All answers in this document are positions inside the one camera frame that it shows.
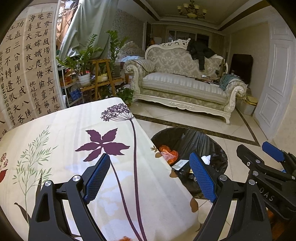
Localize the orange plastic bag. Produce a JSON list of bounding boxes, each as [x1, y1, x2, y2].
[[159, 145, 179, 165]]

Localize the black-lined trash bin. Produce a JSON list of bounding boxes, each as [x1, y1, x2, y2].
[[152, 128, 228, 199]]

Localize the white crumpled tissue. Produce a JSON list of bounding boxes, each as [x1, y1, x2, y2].
[[201, 155, 211, 165]]

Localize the white panel door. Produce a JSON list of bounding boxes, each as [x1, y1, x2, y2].
[[254, 16, 295, 140]]

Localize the white flat sachet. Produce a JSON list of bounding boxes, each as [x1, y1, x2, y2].
[[171, 159, 189, 171]]

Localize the floral cream tablecloth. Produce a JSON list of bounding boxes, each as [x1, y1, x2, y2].
[[1, 97, 200, 240]]

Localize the ornate white sofa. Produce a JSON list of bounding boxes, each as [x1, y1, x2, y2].
[[124, 39, 247, 124]]

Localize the black garment on sofa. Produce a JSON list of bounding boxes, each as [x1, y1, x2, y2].
[[187, 39, 216, 71]]

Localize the metal storage shelf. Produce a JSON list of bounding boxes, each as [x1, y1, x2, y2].
[[58, 66, 84, 108]]

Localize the calligraphy folding screen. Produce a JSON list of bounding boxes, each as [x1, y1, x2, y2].
[[1, 1, 66, 137]]

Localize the small floor plant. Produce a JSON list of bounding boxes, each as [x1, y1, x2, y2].
[[116, 87, 134, 105]]

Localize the wooden plant stand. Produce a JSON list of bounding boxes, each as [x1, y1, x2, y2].
[[80, 59, 125, 102]]

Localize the potted plant white pot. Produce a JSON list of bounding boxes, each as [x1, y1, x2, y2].
[[56, 34, 103, 87]]

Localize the ceiling chandelier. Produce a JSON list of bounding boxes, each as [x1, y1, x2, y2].
[[177, 0, 207, 20]]

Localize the tall green plant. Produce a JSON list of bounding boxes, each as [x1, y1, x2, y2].
[[106, 30, 128, 77]]

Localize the grey-green curtain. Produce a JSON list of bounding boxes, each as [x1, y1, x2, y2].
[[58, 0, 118, 60]]

